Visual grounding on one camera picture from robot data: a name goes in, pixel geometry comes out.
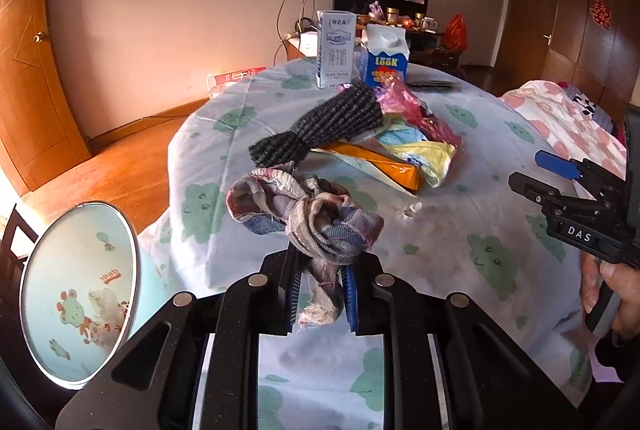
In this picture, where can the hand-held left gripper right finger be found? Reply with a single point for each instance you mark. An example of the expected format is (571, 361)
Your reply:
(351, 305)

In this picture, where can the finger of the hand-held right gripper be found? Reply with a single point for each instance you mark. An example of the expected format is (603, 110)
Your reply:
(550, 200)
(555, 163)

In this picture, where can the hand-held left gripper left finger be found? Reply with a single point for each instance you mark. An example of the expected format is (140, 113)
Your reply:
(295, 295)

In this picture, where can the plaid cloth rag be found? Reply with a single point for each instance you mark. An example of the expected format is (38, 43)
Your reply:
(320, 220)

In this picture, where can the white paper scrap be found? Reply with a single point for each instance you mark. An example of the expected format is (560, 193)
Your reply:
(412, 210)

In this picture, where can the yellow blue plastic bag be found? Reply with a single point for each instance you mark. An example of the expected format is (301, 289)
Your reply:
(420, 153)

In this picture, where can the orange snack packet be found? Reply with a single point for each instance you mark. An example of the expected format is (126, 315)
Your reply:
(375, 163)

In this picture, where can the pink plastic bag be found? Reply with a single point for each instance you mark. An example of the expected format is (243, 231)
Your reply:
(410, 110)

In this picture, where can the black knitted cloth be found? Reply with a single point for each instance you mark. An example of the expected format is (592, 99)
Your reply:
(325, 120)

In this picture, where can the light blue plastic bin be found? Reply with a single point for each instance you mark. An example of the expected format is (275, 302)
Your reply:
(75, 260)

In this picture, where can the person's right hand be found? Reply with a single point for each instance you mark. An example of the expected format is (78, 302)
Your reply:
(627, 295)

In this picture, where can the pink floral blanket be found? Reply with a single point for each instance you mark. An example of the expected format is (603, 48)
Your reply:
(540, 115)

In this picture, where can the black white cloth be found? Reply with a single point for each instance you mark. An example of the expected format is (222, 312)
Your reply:
(590, 108)

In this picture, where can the white cloud-print tablecloth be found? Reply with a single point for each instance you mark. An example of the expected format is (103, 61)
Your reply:
(475, 220)

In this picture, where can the red paper decoration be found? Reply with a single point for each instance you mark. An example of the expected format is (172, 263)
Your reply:
(600, 13)

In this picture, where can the wooden television cabinet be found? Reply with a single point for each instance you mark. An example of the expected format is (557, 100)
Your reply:
(435, 55)

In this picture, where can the orange shopping bag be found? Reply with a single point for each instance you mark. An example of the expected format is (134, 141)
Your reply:
(456, 33)

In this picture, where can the white mug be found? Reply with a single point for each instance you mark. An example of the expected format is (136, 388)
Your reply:
(430, 23)

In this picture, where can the blue white gable carton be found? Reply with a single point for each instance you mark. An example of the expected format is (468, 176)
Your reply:
(387, 60)

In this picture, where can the white paper bag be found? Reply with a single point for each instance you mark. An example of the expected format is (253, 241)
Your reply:
(217, 85)

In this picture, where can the purple ornament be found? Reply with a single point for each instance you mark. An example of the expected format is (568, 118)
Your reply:
(375, 8)

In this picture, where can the tall white milk carton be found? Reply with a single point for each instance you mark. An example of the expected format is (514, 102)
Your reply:
(335, 50)

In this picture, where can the white box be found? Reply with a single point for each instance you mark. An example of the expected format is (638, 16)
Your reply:
(307, 44)

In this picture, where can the dark wooden chair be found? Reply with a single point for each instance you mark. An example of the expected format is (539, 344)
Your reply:
(20, 235)

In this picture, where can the wooden door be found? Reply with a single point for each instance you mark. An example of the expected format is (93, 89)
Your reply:
(35, 85)

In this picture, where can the brass door knob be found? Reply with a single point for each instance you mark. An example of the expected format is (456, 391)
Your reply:
(37, 36)

